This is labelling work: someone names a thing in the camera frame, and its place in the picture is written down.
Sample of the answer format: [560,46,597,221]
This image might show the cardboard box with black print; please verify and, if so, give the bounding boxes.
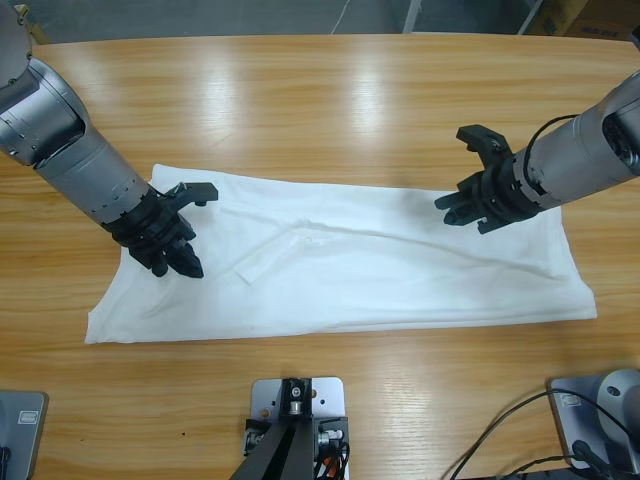
[564,0,639,40]

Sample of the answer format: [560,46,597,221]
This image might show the black plug cable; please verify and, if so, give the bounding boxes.
[571,438,609,474]

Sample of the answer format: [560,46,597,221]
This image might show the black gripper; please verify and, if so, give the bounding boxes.
[433,158,545,235]
[102,192,205,279]

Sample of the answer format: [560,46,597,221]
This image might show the white metal frame leg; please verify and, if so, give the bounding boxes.
[402,0,425,34]
[516,0,545,35]

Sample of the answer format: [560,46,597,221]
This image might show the orange and black cable bundle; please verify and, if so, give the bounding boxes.
[314,442,351,476]

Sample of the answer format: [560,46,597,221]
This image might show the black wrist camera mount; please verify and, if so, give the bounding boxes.
[455,124,515,171]
[158,181,220,210]

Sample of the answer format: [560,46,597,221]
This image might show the dark camera post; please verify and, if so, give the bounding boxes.
[234,378,314,480]

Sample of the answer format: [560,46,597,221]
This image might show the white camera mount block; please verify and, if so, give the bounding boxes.
[249,377,350,480]

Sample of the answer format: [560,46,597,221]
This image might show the arm base with cables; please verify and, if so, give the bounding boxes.
[452,389,640,480]

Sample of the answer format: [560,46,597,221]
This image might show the cardboard box with blue print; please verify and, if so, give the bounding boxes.
[529,0,591,37]

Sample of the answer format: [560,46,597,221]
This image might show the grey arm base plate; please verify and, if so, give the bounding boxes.
[0,389,50,480]
[546,375,640,471]

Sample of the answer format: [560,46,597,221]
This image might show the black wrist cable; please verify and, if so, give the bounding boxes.
[523,114,581,176]

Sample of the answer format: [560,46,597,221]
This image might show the white t-shirt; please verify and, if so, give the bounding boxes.
[83,163,599,346]

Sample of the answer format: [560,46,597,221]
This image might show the wooden pallet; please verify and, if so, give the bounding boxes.
[14,3,51,46]

